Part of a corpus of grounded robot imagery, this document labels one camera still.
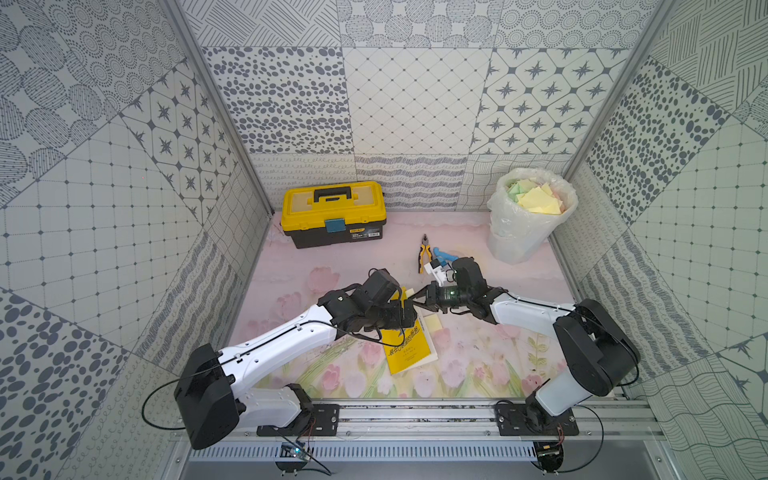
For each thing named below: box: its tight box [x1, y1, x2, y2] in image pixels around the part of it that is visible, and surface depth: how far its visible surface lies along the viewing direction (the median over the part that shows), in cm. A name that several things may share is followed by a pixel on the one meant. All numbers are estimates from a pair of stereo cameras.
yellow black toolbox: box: [281, 181, 387, 249], surface depth 103 cm
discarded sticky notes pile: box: [505, 178, 565, 214], surface depth 88 cm
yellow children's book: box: [381, 306, 439, 376], surface depth 83 cm
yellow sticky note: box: [424, 314, 443, 335], surface depth 91 cm
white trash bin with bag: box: [486, 168, 579, 265], surface depth 89 cm
